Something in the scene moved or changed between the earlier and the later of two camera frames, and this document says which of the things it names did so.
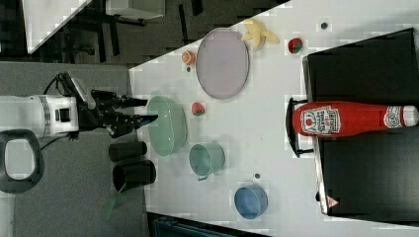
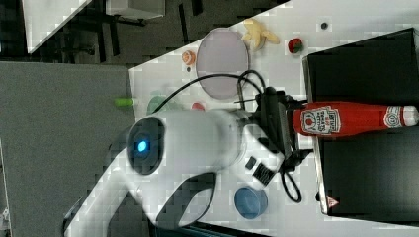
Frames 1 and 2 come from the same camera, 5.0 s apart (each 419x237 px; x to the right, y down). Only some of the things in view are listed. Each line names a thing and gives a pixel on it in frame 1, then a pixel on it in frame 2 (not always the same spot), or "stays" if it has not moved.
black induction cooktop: [373, 175] stays
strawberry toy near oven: [294, 45] stays
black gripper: [117, 123] to [277, 126]
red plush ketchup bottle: [320, 118] stays
